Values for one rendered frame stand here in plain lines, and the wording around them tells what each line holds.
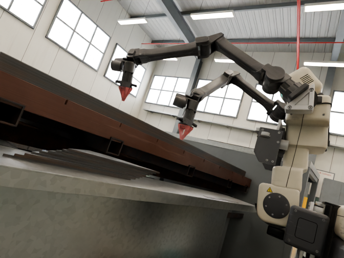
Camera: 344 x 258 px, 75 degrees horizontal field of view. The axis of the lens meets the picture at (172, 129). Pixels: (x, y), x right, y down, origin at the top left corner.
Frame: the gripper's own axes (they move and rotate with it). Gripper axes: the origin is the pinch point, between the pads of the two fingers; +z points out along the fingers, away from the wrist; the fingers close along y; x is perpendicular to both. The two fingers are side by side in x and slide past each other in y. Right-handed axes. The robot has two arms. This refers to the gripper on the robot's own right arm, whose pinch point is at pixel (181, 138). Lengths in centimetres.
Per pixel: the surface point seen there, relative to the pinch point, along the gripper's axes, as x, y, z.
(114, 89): -934, -532, -255
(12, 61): 7, 75, 4
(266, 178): 19, -81, 2
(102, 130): 11, 50, 11
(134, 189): 31, 49, 22
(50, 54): -876, -187, -233
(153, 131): 6.1, 25.6, 4.1
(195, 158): 10.3, -1.7, 7.4
